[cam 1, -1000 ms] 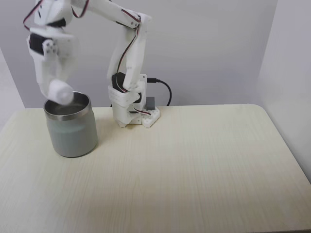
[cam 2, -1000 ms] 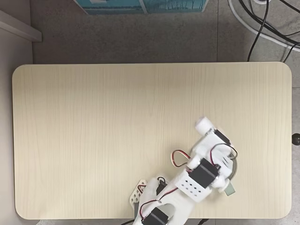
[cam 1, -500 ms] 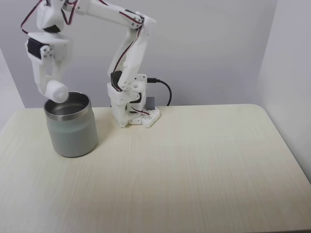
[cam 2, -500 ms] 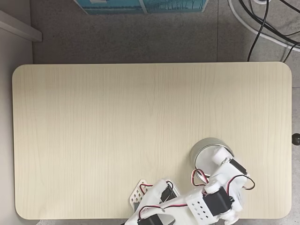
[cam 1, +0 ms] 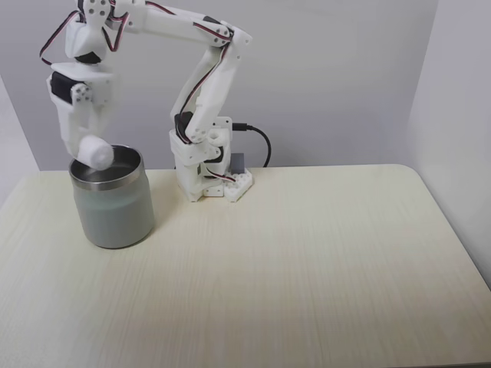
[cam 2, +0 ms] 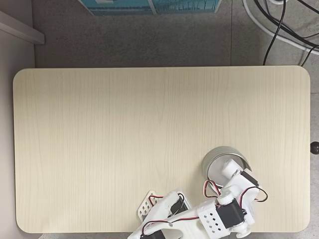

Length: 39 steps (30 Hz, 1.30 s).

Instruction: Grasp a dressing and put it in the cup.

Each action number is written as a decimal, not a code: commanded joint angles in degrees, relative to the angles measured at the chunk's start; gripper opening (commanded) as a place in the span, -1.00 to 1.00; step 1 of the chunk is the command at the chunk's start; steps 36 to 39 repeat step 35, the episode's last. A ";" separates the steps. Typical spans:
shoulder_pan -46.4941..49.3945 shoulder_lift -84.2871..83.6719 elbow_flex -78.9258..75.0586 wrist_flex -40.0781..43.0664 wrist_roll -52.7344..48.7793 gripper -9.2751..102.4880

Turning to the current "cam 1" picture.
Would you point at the white gauze dressing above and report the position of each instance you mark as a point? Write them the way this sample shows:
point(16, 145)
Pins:
point(96, 152)

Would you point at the grey steel cup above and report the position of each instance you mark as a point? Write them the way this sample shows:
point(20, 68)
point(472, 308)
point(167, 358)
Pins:
point(115, 207)

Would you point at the grey table clamp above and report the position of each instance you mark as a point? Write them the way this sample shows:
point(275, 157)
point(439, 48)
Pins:
point(238, 163)

